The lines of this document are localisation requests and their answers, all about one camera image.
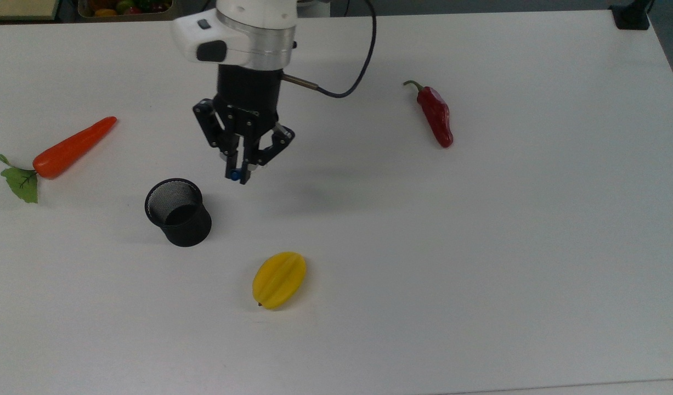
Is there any black mesh pen cup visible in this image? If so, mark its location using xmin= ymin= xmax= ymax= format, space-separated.
xmin=144 ymin=178 xmax=212 ymax=247

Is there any black stand clamp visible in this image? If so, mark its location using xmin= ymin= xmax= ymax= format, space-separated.
xmin=610 ymin=0 xmax=656 ymax=31

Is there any yellow toy starfruit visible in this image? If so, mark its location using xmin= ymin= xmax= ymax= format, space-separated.
xmin=252 ymin=251 xmax=307 ymax=311

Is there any bin of toy fruits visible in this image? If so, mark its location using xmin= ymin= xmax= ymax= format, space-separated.
xmin=77 ymin=0 xmax=176 ymax=21

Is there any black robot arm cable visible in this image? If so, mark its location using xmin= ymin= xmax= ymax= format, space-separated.
xmin=283 ymin=0 xmax=378 ymax=99

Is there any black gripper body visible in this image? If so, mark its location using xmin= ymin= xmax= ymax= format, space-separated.
xmin=193 ymin=65 xmax=296 ymax=165

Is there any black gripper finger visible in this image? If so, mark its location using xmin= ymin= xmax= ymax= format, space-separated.
xmin=225 ymin=136 xmax=242 ymax=180
xmin=241 ymin=137 xmax=258 ymax=184

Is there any red toy chili pepper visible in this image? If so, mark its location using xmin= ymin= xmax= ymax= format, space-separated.
xmin=403 ymin=80 xmax=454 ymax=149

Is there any orange toy carrot with leaves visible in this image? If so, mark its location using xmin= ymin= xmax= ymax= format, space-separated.
xmin=0 ymin=116 xmax=118 ymax=204

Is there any beige box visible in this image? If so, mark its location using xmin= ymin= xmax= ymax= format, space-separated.
xmin=0 ymin=0 xmax=60 ymax=21

